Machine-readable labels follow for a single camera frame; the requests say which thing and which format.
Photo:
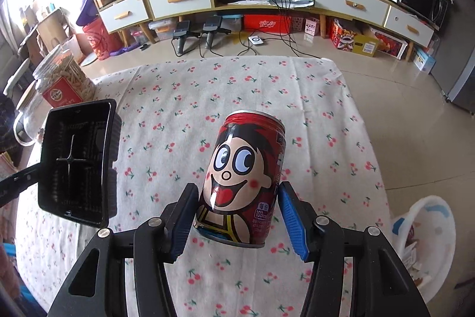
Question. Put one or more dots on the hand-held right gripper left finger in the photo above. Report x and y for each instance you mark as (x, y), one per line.
(182, 226)

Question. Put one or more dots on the white round device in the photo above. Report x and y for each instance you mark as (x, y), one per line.
(256, 41)

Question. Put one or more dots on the black grey handheld device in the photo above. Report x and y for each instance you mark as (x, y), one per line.
(181, 34)
(213, 31)

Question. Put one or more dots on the empty glass jar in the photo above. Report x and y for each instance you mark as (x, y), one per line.
(28, 120)

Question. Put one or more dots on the flat red box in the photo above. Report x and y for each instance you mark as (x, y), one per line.
(266, 24)

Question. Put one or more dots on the black microwave oven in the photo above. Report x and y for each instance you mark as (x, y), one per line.
(423, 1)

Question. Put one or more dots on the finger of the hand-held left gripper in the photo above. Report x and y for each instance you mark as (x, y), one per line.
(18, 183)

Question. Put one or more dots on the lion print cardboard box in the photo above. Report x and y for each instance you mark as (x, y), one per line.
(349, 38)

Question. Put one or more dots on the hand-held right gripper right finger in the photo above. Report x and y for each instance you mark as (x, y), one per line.
(293, 226)

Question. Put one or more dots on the white plastic basin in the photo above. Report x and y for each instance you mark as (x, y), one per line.
(434, 239)

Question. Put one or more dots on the cherry print tablecloth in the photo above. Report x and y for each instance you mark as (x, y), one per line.
(259, 98)

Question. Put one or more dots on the red cartoon drink can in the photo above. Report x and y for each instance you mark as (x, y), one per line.
(237, 183)

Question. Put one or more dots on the wooden white drawer cabinet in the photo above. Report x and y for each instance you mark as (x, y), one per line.
(352, 3)

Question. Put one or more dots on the blue and white carton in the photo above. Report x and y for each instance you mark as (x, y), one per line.
(425, 60)

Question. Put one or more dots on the white box with red picture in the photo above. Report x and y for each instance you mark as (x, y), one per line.
(391, 44)

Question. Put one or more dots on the grey refrigerator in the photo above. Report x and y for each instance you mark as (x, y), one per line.
(458, 79)

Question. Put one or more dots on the red bucket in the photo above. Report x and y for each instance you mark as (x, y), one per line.
(102, 40)

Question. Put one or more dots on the black plastic food tray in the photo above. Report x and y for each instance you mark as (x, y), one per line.
(78, 168)

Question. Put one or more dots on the clear jar of snacks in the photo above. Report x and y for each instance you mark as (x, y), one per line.
(65, 83)

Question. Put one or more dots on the small pink patterned box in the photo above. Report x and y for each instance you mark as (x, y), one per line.
(311, 27)

